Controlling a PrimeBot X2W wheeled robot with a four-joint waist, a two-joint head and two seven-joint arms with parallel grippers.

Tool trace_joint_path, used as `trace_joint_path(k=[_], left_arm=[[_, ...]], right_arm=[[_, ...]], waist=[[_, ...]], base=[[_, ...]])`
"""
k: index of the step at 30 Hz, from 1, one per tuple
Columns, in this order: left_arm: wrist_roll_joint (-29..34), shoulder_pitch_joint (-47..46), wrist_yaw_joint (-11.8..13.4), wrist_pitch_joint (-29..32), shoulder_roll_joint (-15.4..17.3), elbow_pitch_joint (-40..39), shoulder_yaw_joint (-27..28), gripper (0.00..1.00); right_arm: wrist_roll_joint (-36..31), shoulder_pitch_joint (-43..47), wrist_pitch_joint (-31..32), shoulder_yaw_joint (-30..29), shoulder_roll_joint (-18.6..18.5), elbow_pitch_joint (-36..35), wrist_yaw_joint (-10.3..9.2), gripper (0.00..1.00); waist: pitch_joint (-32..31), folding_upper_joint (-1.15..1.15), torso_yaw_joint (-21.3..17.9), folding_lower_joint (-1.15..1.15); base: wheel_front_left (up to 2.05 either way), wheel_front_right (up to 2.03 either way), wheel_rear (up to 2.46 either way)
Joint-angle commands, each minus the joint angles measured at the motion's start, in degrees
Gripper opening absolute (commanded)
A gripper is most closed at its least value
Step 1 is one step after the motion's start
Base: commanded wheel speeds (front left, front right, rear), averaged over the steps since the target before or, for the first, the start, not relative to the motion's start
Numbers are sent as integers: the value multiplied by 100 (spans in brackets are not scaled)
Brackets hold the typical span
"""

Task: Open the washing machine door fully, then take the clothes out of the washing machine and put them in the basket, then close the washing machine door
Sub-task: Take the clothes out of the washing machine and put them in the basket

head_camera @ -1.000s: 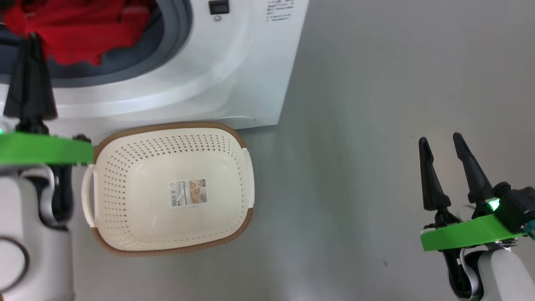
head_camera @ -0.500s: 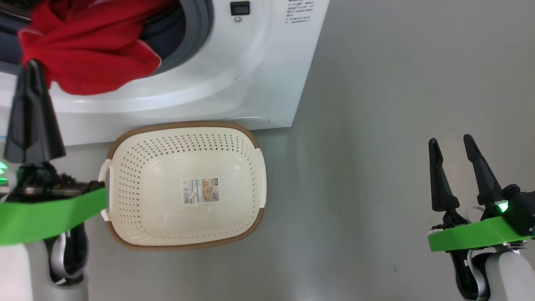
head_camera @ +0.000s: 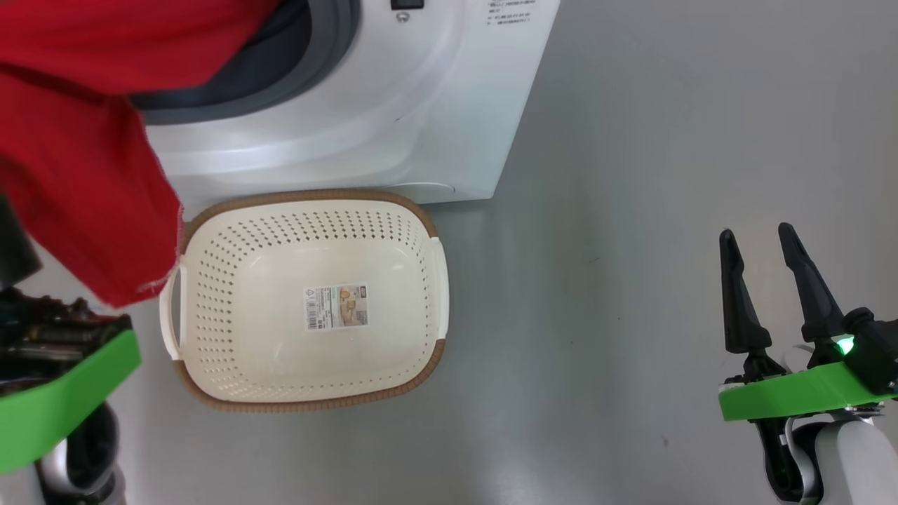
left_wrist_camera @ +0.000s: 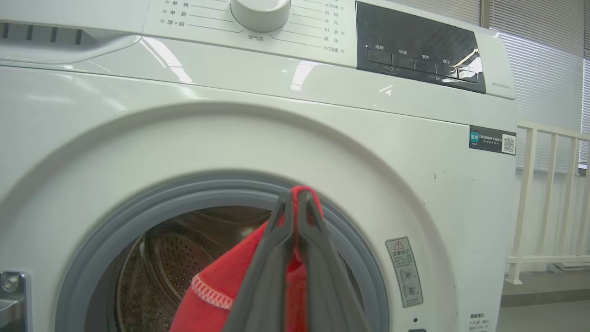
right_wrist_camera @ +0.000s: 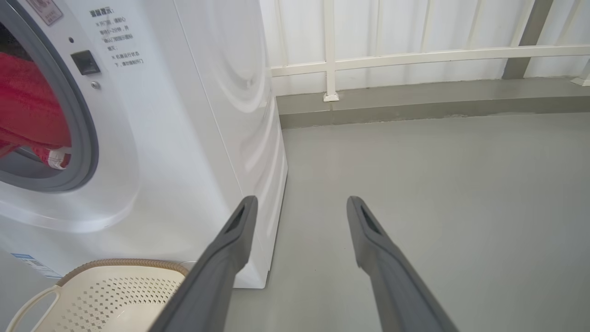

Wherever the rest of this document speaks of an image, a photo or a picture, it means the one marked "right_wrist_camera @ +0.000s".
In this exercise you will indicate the red and white garment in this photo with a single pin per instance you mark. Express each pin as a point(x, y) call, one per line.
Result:
point(27, 106)

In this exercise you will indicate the cream perforated laundry basket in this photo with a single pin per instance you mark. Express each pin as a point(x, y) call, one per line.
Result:
point(106, 299)

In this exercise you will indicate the white metal railing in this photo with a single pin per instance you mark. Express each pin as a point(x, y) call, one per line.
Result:
point(415, 57)

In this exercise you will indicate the blue energy label sticker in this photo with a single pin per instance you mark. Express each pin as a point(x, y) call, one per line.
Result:
point(34, 265)

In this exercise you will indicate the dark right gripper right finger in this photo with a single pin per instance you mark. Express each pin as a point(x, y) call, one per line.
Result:
point(396, 281)

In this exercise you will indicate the grey warning sticker red triangle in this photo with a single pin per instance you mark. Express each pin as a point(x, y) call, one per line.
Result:
point(46, 10)

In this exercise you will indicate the white front-load washing machine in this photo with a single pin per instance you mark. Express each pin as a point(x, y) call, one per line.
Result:
point(184, 138)

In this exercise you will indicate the black door lock socket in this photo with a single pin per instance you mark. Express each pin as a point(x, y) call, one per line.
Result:
point(85, 62)

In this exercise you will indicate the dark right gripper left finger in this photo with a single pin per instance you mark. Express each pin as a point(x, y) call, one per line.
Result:
point(207, 281)

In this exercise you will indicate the grey post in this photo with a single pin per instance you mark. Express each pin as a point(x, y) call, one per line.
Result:
point(525, 41)

